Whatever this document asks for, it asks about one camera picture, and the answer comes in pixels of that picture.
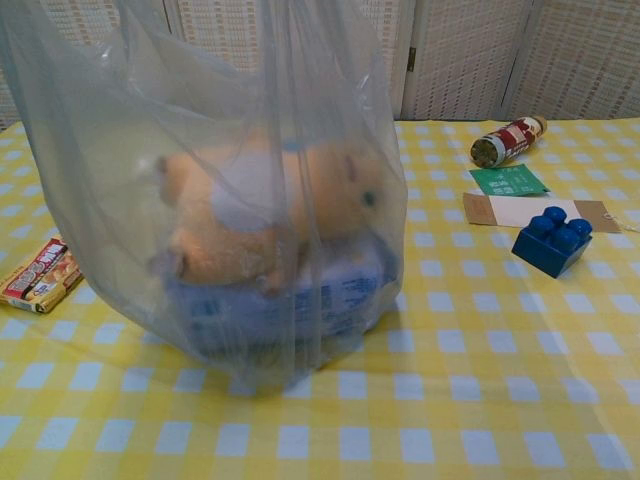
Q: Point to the translucent grey plastic bag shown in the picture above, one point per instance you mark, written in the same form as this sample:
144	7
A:
100	125

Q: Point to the yellow checkered tablecloth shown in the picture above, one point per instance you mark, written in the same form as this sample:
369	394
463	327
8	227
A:
450	375

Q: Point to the blue toy block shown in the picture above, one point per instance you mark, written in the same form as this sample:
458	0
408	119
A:
545	250

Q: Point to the snack package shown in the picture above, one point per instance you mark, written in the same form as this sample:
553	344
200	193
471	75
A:
40	280

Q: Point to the orange plush hamster toy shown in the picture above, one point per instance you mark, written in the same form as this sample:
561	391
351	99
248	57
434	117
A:
310	200

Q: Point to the blue printed package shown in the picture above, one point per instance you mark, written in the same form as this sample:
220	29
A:
345	300

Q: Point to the brown white paper tag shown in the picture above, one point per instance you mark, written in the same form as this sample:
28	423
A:
500	210

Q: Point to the green sachet packet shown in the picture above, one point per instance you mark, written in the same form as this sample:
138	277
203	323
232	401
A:
505	181

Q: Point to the metal screen hinge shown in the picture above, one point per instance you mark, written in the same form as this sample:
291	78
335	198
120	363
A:
412	56

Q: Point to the red white labelled bottle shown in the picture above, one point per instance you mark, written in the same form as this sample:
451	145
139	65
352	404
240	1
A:
505	142

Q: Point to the beige woven folding screen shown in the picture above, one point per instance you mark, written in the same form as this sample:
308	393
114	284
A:
500	50

